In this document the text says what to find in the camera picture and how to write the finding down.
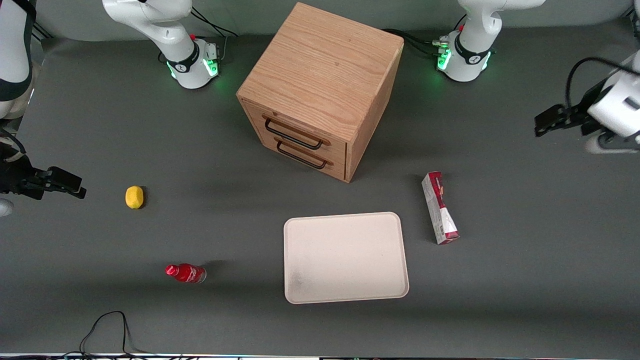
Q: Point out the wooden drawer front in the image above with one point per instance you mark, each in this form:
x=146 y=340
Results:
x=300 y=125
x=330 y=167

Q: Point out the beige plastic tray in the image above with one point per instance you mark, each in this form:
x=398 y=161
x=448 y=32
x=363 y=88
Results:
x=345 y=257

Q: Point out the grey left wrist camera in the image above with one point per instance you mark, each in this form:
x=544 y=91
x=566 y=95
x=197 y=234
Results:
x=602 y=146

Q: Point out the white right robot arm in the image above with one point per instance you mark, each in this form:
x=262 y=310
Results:
x=175 y=40

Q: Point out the red soda bottle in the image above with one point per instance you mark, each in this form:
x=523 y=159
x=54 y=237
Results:
x=187 y=273

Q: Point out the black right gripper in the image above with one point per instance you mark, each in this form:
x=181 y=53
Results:
x=15 y=176

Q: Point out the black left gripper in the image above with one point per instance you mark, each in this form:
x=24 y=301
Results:
x=579 y=113

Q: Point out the yellow lemon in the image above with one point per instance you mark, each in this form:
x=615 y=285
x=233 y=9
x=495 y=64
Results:
x=134 y=197

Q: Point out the red cookie box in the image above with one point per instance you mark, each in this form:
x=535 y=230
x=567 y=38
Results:
x=440 y=210

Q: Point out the wooden drawer cabinet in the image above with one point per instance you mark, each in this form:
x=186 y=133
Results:
x=325 y=60

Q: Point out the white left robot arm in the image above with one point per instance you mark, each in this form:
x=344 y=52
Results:
x=470 y=55

